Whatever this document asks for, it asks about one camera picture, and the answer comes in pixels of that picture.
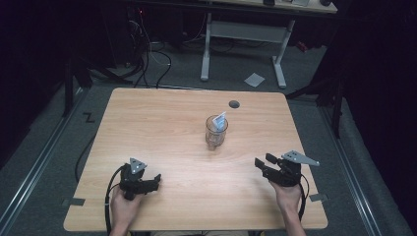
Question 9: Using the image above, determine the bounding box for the black floor cable loop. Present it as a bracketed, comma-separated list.
[154, 50, 173, 89]

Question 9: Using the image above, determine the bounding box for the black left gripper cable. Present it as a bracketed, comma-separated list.
[103, 164, 128, 236]

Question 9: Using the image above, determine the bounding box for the metal floor rail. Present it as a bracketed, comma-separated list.
[0, 88, 90, 236]
[319, 105, 384, 236]

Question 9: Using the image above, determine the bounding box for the thin black floor cable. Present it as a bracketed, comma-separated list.
[74, 133, 98, 183]

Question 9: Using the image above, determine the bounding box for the person's right hand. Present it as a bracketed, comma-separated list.
[268, 180, 303, 212]

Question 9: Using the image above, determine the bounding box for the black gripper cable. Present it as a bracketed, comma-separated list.
[296, 172, 311, 222]
[103, 164, 128, 236]

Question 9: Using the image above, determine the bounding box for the black metal stand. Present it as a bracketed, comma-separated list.
[284, 63, 346, 140]
[61, 58, 134, 118]

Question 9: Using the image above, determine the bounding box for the grey paper sheet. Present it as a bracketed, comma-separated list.
[243, 72, 267, 89]

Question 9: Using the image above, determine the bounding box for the clear glass cup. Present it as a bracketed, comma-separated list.
[205, 114, 229, 152]

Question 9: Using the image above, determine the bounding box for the bundle of dark cables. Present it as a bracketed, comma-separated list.
[126, 8, 152, 89]

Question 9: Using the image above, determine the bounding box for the white-legged wooden desk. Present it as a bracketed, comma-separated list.
[199, 0, 338, 89]

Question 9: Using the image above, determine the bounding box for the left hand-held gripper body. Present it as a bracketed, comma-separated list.
[118, 157, 155, 202]

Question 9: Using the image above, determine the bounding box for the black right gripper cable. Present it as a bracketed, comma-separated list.
[296, 172, 311, 222]

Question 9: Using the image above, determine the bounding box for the person's left hand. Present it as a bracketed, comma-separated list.
[109, 188, 144, 228]

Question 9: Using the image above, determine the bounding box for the grey tape strip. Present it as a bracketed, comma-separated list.
[308, 193, 328, 203]
[61, 197, 87, 207]

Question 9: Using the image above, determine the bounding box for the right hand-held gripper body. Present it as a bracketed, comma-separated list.
[262, 149, 321, 188]

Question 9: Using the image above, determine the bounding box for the white toothpaste tube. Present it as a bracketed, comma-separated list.
[211, 110, 228, 133]

